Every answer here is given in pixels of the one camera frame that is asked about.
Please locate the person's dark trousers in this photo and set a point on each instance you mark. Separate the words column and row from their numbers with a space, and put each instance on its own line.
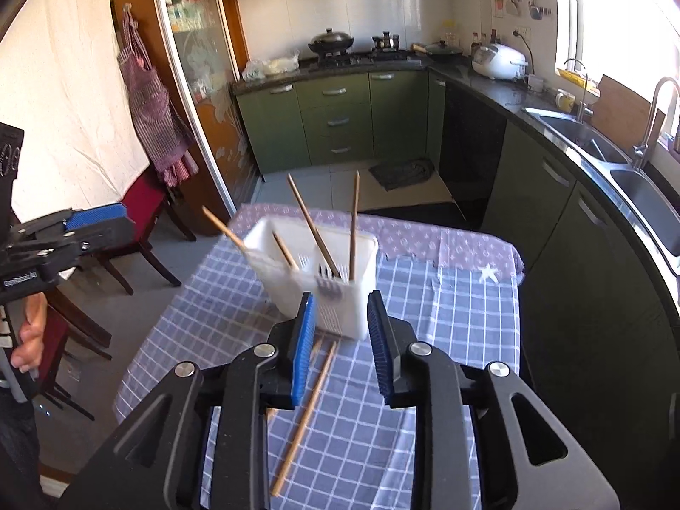
column 13, row 446

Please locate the white rice cooker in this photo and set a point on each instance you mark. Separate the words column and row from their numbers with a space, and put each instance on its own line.
column 499, row 61

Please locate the dark brown chopstick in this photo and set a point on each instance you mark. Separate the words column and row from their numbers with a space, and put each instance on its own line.
column 354, row 223
column 313, row 226

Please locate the glass sliding door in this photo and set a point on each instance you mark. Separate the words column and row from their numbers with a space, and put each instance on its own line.
column 196, row 64

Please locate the yellow windowsill item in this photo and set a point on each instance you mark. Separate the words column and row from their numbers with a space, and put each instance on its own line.
column 576, row 78

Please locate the gas stove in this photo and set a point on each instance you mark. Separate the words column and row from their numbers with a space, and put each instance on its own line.
column 366, row 59

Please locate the black frying pan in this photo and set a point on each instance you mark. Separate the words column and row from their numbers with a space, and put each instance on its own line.
column 443, row 52

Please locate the sauce bottles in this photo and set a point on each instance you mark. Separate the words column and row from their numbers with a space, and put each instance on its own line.
column 483, row 42

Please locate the black wok with lid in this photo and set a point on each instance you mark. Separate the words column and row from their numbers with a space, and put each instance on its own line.
column 332, row 42

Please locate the dark floor mat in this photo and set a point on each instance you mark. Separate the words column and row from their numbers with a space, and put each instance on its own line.
column 401, row 174

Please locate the wooden cutting board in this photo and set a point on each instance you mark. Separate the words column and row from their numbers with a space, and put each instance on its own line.
column 621, row 111

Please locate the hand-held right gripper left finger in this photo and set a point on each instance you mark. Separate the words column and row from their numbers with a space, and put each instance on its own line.
column 303, row 350

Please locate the purple patterned cloth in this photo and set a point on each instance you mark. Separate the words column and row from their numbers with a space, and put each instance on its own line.
column 425, row 244

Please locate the green lower cabinets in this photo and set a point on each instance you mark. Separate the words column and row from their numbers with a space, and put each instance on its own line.
column 329, row 117

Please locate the white hanging cloth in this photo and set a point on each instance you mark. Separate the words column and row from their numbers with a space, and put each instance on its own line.
column 69, row 90

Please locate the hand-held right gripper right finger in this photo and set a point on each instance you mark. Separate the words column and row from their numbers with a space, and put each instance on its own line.
column 380, row 350

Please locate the plastic bags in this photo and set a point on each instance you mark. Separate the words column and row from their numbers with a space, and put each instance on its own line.
column 271, row 66

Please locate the flat cardboard sheet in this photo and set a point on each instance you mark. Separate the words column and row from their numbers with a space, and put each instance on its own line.
column 419, row 196

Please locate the blue plaid tablecloth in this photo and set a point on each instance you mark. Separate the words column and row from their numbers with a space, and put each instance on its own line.
column 451, row 329

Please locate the metal fork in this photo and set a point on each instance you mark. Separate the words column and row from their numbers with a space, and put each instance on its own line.
column 328, row 284

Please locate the kitchen window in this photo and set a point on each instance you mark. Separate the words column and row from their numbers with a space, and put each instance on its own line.
column 627, row 10

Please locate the black countertop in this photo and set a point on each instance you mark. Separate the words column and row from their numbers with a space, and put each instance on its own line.
column 478, row 82

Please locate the person's left hand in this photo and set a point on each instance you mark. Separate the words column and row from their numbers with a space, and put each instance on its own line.
column 31, row 332

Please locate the tall steel faucet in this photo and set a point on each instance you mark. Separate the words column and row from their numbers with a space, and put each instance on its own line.
column 651, row 117

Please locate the steel double sink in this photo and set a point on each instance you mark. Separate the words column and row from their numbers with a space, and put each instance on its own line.
column 574, row 130

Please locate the white plastic utensil holder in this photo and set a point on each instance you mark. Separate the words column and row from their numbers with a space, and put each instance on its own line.
column 271, row 276

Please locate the yellowish mug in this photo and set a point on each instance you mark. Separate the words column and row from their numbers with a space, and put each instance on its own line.
column 564, row 101

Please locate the checkered apron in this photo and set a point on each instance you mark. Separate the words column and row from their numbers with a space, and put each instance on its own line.
column 154, row 106

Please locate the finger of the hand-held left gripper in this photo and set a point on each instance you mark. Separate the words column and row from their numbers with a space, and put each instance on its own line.
column 98, row 215
column 106, row 234

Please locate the red cushioned wooden chair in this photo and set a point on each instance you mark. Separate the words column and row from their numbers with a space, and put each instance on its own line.
column 141, row 202
column 53, row 340

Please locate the small curved faucet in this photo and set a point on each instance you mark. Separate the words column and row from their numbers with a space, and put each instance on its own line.
column 584, row 90

